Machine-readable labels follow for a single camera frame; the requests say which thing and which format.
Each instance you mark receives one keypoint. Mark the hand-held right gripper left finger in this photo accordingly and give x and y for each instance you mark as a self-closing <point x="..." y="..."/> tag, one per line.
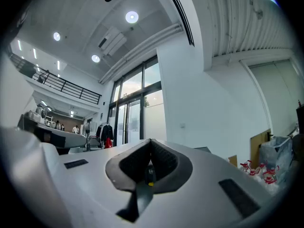
<point x="123" y="172"/>

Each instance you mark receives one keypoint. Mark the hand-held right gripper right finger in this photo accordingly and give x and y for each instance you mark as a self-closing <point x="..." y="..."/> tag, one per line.
<point x="171" y="170"/>

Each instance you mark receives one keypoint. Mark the red bag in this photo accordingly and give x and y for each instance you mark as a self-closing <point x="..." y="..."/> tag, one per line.
<point x="108" y="143"/>

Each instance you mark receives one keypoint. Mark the clothes rack with black garments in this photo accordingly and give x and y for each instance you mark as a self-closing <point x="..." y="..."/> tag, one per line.
<point x="105" y="133"/>

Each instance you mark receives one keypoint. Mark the cardboard piece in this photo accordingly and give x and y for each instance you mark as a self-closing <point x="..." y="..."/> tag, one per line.
<point x="233" y="161"/>

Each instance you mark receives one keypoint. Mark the grey counter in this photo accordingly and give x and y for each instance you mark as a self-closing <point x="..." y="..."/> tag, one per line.
<point x="69" y="138"/>

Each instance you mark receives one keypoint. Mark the black framed glass door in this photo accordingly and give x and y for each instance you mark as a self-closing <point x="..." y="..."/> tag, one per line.
<point x="136" y="103"/>

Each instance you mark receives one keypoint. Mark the wooden board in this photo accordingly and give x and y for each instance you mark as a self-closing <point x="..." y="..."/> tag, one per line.
<point x="256" y="146"/>

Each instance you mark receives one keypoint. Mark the pile of red-white plastic bags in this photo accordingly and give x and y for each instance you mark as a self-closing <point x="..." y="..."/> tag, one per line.
<point x="268" y="176"/>

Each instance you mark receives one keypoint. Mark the black balcony railing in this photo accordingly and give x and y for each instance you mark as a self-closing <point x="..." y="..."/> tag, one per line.
<point x="69" y="87"/>

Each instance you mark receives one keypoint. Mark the round ceiling light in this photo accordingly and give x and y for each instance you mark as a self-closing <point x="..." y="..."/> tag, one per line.
<point x="56" y="36"/>
<point x="95" y="58"/>
<point x="131" y="17"/>

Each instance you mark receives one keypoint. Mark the white ceiling pipes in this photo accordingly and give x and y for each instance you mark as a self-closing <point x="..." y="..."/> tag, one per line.
<point x="142" y="52"/>

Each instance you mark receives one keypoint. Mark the white ceiling air conditioner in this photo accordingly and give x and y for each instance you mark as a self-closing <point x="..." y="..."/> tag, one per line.
<point x="112" y="41"/>

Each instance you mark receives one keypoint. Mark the black cabinet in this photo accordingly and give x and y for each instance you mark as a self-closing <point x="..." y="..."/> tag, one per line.
<point x="300" y="120"/>

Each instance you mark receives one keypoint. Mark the black linear ceiling vent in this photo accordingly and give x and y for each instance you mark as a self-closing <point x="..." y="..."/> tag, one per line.
<point x="181" y="13"/>

